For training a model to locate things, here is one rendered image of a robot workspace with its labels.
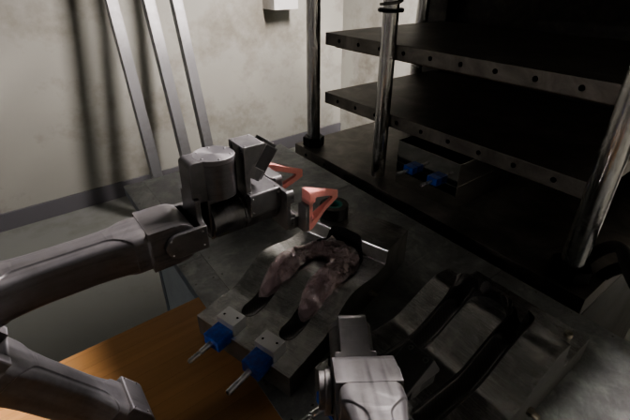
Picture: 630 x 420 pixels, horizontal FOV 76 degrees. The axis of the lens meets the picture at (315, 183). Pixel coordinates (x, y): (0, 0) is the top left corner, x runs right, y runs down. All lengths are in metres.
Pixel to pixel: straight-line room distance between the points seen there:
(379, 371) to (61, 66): 2.84
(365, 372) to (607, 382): 0.69
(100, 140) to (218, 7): 1.28
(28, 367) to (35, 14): 2.58
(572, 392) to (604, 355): 0.14
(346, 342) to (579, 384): 0.60
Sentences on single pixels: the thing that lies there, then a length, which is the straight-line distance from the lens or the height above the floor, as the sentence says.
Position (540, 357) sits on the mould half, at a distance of 0.85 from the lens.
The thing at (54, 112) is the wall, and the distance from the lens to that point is 3.12.
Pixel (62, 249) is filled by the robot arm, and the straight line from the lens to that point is 0.55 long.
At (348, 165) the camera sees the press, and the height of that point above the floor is 0.78.
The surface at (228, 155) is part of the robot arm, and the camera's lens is 0.55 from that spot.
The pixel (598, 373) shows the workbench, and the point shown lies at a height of 0.80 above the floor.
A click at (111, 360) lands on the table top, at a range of 1.01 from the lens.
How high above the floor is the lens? 1.52
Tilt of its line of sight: 28 degrees down
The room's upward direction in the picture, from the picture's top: straight up
